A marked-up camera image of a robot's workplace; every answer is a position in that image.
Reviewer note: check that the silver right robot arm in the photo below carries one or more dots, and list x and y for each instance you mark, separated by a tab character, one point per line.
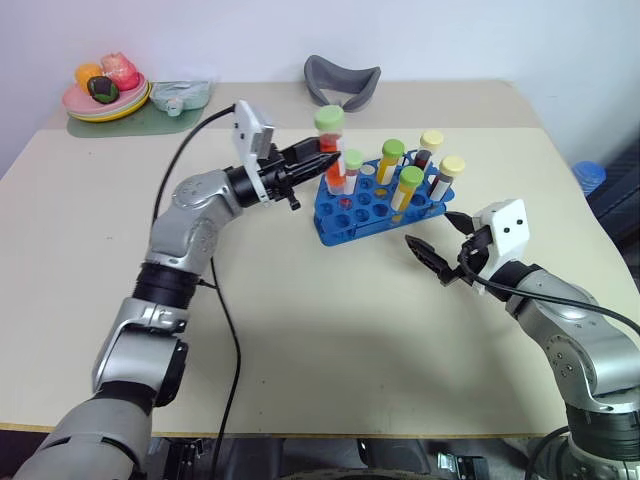
575	345

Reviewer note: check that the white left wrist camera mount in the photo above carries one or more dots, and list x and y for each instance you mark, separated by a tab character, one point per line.
245	127

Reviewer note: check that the orange toy food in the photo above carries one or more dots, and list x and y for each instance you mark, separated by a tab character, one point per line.
85	72

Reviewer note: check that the black bag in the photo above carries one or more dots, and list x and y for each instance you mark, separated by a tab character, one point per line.
620	195

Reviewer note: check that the pink plate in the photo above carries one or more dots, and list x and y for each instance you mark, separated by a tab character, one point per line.
80	100

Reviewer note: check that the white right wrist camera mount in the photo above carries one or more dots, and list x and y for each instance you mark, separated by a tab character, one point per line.
510	227

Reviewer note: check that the grey curved plastic holder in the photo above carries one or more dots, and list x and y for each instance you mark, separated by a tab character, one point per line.
325	75

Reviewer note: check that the dark grey rounded shape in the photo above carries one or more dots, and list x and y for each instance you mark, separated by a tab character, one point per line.
340	457

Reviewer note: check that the red labelled tube green cap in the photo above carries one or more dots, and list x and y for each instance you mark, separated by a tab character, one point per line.
353	159

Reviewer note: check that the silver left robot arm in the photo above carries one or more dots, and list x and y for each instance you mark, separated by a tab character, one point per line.
190	235

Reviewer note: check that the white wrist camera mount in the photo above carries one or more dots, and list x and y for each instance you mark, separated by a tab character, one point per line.
245	127
510	227

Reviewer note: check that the blue test tube rack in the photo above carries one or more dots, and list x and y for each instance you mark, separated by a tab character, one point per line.
340	232

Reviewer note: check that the yellow labelled tube green cap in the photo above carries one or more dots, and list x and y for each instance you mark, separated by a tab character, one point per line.
411	177

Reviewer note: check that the yellow plate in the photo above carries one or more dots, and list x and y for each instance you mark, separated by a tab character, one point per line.
135	111

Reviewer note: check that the pink toy food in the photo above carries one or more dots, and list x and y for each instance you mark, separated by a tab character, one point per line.
120	70

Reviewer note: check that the clear plastic bag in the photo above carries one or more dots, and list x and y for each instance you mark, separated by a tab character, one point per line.
182	95

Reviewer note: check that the dark brown toy food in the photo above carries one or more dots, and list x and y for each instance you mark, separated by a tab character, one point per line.
102	90

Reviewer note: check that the yellow liquid tube green cap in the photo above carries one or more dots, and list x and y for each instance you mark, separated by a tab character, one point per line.
392	149

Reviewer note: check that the red liquid tube green cap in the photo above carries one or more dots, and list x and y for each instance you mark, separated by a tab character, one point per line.
330	142

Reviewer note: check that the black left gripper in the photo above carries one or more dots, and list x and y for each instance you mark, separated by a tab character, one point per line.
275	175

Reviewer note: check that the blue bottle cap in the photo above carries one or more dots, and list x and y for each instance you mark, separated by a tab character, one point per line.
589	175

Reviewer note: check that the green table mat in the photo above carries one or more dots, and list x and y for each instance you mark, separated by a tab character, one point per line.
150	125

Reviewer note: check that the pale green plate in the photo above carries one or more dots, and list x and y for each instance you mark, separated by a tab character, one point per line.
142	97

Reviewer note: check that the black metal bracket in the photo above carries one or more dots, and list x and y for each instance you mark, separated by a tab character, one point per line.
182	457
460	467

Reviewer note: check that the brown labelled tube cream cap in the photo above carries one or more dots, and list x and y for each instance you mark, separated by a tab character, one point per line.
452	165

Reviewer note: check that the brown liquid tube cream cap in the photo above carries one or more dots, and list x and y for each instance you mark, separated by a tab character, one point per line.
431	140

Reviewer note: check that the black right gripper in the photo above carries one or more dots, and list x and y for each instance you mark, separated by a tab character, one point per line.
475	255

